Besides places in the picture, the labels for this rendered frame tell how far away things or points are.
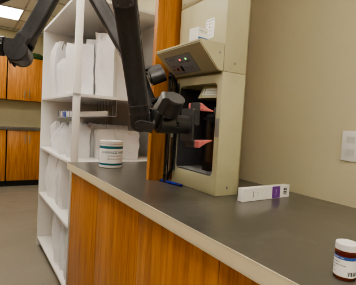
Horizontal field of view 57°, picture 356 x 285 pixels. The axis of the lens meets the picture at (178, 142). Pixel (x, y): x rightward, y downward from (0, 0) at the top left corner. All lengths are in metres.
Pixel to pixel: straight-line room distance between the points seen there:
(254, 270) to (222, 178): 0.60
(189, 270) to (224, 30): 0.84
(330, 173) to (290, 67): 0.51
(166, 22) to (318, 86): 0.72
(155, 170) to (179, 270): 0.63
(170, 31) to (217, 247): 1.06
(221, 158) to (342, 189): 0.49
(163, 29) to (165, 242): 0.94
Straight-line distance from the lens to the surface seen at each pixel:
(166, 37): 1.57
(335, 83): 1.46
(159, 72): 1.29
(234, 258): 0.76
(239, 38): 1.32
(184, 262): 0.98
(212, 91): 1.34
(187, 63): 1.34
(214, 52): 1.23
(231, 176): 1.30
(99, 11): 1.36
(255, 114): 1.71
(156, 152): 1.52
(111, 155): 1.83
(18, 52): 1.32
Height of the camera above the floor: 1.21
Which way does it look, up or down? 3 degrees down
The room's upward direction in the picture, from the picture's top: 3 degrees clockwise
